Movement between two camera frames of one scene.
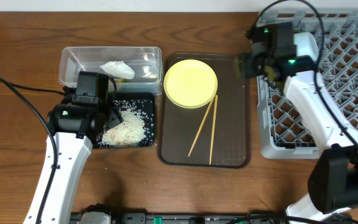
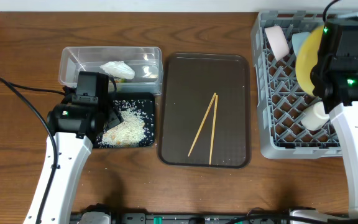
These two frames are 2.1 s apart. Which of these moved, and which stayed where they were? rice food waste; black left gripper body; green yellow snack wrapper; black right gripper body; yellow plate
Moved: black right gripper body; yellow plate
Stayed: black left gripper body; rice food waste; green yellow snack wrapper
